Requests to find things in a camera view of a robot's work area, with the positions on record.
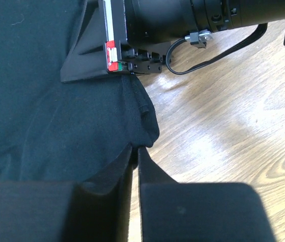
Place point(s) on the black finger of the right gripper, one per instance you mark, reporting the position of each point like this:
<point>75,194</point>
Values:
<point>87,57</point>

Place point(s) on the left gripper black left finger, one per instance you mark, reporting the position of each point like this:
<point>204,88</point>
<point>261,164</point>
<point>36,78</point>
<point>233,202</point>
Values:
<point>97,209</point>

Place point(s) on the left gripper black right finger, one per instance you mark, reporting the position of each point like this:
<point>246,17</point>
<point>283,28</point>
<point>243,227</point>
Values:
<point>173,211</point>

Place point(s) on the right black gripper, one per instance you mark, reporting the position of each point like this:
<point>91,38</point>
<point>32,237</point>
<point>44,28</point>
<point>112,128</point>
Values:
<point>141,35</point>

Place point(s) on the black t shirt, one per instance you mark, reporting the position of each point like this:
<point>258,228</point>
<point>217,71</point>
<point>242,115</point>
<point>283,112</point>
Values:
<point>50,130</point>

